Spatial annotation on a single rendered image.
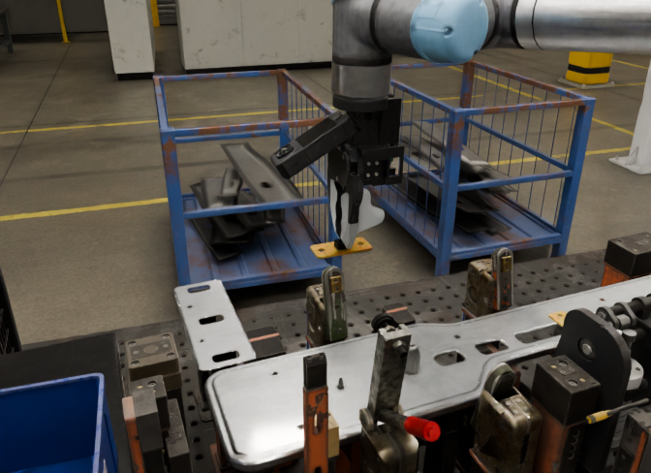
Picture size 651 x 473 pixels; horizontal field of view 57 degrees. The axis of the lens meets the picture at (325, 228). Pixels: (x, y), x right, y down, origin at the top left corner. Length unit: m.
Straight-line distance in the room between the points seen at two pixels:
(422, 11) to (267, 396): 0.61
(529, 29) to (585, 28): 0.07
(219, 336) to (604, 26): 0.78
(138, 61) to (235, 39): 1.34
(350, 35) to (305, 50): 8.20
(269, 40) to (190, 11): 1.13
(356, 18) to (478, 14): 0.14
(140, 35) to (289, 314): 7.08
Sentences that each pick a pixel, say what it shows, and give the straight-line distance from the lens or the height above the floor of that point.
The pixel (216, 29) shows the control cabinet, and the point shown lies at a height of 0.61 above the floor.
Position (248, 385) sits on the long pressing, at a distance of 1.00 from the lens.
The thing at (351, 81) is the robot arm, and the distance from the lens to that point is 0.75.
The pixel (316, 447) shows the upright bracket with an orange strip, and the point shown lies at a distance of 0.81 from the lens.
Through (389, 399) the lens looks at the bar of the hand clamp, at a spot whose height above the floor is 1.10.
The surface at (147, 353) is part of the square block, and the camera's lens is 1.00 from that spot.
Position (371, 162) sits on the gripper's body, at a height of 1.38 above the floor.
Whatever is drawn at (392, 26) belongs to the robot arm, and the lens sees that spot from 0.69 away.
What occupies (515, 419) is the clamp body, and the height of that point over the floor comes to 1.07.
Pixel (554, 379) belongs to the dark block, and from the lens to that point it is 0.88.
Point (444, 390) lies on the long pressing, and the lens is 1.00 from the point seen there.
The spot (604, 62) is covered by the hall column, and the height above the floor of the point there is 0.31.
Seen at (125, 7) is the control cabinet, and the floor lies 0.92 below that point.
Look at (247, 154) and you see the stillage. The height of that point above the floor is 0.52.
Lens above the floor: 1.64
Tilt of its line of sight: 25 degrees down
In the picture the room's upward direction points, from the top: straight up
